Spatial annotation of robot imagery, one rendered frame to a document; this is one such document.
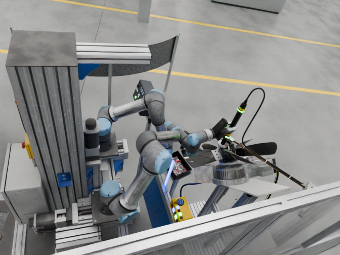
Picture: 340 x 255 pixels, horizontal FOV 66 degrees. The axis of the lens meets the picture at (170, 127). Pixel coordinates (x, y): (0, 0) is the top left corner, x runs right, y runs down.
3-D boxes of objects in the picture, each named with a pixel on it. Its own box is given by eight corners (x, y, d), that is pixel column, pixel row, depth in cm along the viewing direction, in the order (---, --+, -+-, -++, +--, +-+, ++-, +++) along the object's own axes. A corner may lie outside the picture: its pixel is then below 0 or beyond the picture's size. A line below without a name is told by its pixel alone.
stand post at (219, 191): (201, 226, 282) (231, 183, 215) (193, 228, 279) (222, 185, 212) (199, 222, 284) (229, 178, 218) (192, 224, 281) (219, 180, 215)
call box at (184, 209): (189, 224, 180) (193, 217, 172) (176, 227, 176) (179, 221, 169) (181, 202, 189) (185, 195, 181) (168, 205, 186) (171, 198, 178)
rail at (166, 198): (178, 231, 194) (180, 227, 188) (173, 233, 192) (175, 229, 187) (146, 137, 247) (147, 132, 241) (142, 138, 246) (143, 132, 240)
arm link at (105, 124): (92, 141, 189) (91, 128, 179) (95, 127, 198) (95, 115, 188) (109, 143, 191) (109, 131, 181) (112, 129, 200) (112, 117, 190)
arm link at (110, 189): (112, 184, 169) (113, 173, 160) (124, 200, 164) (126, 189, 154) (95, 195, 163) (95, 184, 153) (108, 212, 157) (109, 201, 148)
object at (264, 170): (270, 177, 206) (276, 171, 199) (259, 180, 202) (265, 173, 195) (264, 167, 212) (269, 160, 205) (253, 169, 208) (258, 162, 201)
